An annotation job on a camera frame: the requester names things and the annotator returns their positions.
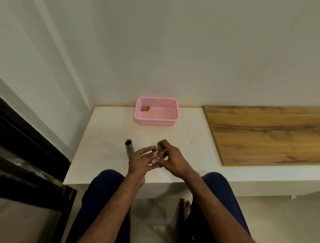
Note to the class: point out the person's left hand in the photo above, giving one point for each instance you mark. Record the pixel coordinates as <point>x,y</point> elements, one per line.
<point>137,165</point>

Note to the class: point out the person's right hand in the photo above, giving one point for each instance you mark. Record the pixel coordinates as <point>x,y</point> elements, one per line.
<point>176,161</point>

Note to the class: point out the person's left fingers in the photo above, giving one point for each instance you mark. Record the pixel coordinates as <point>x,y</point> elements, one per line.
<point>147,150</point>

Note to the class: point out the person's right fingers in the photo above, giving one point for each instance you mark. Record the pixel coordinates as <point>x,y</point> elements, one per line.
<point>163,144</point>

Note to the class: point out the black battery holder cartridge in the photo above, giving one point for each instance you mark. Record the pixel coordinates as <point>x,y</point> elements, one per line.
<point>155,153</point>

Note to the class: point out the person's right forearm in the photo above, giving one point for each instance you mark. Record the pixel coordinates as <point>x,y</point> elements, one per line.
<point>215,207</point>

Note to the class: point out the person's left forearm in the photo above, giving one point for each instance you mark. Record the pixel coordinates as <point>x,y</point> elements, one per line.
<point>115,210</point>

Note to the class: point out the grey flashlight tube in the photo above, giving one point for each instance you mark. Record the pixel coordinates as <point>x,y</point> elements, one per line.
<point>129,147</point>

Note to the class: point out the pink plastic mesh basket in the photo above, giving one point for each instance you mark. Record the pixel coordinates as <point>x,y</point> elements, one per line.
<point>160,117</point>

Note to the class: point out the person's left trouser leg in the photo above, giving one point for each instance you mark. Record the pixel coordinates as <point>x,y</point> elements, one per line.
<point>100,195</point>

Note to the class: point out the person's trouser leg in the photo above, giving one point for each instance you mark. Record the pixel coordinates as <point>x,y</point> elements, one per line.
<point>225,192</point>
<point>100,195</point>

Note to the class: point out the person's bare foot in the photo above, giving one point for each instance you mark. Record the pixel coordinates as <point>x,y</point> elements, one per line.
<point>183,210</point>

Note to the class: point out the person's right trouser leg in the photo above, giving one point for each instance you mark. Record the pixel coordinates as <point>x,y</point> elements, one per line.
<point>225,192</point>

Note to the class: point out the wooden board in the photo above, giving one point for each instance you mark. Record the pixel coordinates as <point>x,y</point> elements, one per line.
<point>265,135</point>

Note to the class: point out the black metal frame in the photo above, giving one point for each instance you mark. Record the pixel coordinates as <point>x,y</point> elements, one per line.
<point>27,160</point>

